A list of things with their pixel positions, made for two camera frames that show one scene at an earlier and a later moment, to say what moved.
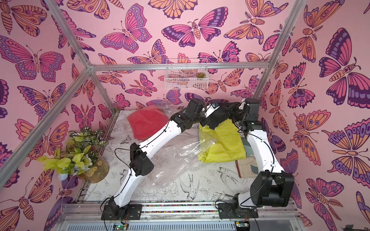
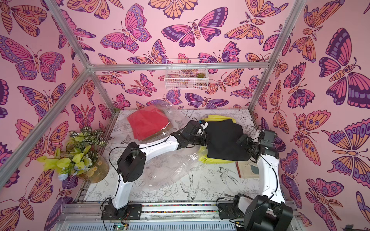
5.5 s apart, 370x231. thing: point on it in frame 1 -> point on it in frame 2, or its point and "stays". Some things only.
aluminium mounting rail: (273, 215) stays
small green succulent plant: (200, 75) stays
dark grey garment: (218, 117) -> (221, 138)
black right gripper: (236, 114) -> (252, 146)
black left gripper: (204, 123) -> (204, 140)
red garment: (144, 121) stays
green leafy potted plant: (81, 159) stays
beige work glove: (248, 167) stays
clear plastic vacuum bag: (174, 156) stays
